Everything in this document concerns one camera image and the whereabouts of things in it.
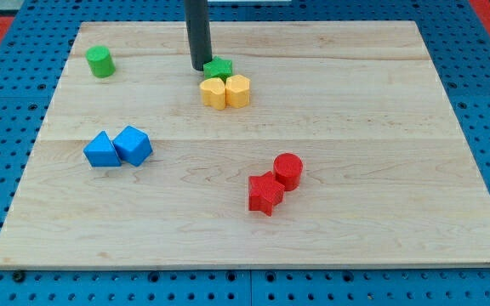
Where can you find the red cylinder block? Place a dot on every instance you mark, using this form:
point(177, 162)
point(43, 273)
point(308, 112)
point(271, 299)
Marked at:
point(288, 168)

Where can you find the yellow hexagon block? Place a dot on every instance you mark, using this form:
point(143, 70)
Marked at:
point(237, 91)

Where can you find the green star block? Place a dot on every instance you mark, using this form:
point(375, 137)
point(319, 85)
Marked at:
point(218, 68)

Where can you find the light wooden board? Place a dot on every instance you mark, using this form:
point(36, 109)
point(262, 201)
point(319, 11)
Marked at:
point(388, 180)

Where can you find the red star block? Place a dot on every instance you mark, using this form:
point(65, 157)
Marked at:
point(264, 193)

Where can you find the blue cube block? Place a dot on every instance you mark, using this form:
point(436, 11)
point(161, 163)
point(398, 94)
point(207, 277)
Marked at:
point(132, 145)

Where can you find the yellow heart block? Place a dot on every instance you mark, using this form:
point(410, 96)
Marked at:
point(212, 92)

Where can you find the green cylinder block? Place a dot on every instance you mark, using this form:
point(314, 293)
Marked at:
point(100, 61)

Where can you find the blue triangle block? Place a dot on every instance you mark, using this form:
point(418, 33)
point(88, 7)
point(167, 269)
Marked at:
point(100, 152)

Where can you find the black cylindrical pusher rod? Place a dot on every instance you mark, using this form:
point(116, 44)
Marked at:
point(198, 32)

